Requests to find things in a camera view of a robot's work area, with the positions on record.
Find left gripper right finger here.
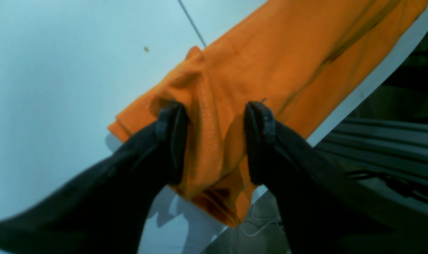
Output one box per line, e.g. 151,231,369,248
244,102,428,254

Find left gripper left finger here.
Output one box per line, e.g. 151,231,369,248
0,102,188,254

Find orange t-shirt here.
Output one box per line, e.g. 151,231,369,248
108,0,428,227

